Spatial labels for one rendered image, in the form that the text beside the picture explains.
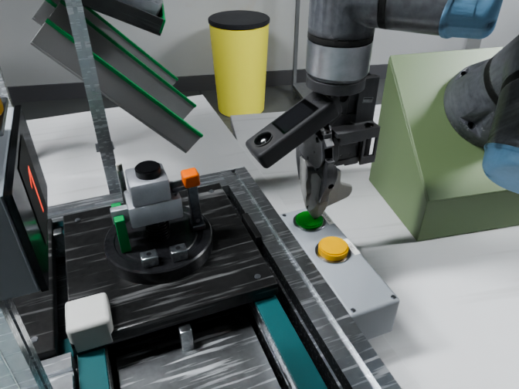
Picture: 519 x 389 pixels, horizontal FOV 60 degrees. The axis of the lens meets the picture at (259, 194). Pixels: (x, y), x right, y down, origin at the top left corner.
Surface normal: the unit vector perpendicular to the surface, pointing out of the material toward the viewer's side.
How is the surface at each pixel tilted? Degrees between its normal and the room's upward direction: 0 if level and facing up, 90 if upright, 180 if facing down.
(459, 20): 111
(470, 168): 41
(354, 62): 90
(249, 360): 0
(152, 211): 90
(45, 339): 0
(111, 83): 90
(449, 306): 0
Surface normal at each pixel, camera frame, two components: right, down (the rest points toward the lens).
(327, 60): -0.41, 0.52
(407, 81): 0.15, -0.26
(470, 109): -0.81, 0.29
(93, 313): 0.00, -0.82
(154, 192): 0.37, 0.53
